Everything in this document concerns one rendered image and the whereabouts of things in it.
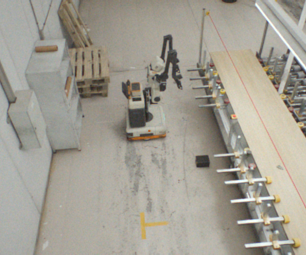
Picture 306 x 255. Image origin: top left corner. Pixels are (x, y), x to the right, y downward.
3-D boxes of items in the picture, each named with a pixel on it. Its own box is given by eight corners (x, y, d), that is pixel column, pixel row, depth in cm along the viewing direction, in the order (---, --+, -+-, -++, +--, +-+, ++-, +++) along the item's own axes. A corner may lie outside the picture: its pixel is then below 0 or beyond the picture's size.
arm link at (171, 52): (167, 48, 446) (168, 51, 439) (176, 49, 448) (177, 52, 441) (161, 75, 476) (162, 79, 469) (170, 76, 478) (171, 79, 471)
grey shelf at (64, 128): (53, 153, 535) (24, 74, 427) (59, 117, 599) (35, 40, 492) (81, 151, 537) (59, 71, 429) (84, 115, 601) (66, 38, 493)
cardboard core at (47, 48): (34, 48, 459) (56, 47, 460) (35, 45, 465) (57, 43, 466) (36, 53, 465) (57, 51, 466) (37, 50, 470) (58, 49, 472)
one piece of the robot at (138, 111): (130, 134, 538) (126, 93, 480) (129, 112, 577) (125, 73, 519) (150, 132, 539) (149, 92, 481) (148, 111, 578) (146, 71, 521)
